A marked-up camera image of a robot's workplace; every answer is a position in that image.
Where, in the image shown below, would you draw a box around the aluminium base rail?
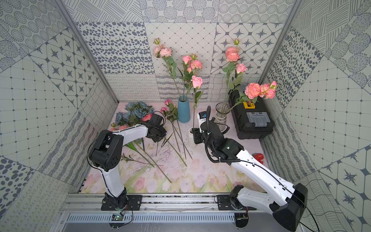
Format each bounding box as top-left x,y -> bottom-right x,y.
60,190 -> 294,214

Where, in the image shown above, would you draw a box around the clear glass vase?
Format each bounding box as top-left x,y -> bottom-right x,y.
215,102 -> 231,132

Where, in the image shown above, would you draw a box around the blue grey rose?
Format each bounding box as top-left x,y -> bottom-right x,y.
115,101 -> 154,127

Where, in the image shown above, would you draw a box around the pink flower bunch on table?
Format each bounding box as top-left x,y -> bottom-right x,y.
141,113 -> 187,167

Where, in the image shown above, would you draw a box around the pink carnation spray stem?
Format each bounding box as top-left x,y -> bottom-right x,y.
153,38 -> 181,96

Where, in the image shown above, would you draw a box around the large pink peony spray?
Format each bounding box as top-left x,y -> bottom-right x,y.
222,39 -> 240,101

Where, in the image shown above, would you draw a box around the black toolbox yellow label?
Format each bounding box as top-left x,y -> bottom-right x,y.
228,90 -> 275,140

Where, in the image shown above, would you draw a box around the red orange pliers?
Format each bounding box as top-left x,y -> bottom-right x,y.
253,153 -> 264,164

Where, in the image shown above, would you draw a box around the pink rose single stem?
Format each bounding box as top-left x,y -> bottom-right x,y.
178,55 -> 192,102

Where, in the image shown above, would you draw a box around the small white ribbed vase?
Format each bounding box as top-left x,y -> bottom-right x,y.
188,128 -> 197,149

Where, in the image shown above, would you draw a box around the tall blue ceramic vase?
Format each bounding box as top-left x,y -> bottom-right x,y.
178,95 -> 190,123

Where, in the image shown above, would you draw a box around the magenta rosebud stem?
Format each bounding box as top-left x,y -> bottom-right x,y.
160,100 -> 193,165

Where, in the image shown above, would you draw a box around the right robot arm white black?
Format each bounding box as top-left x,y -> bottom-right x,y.
196,106 -> 308,232

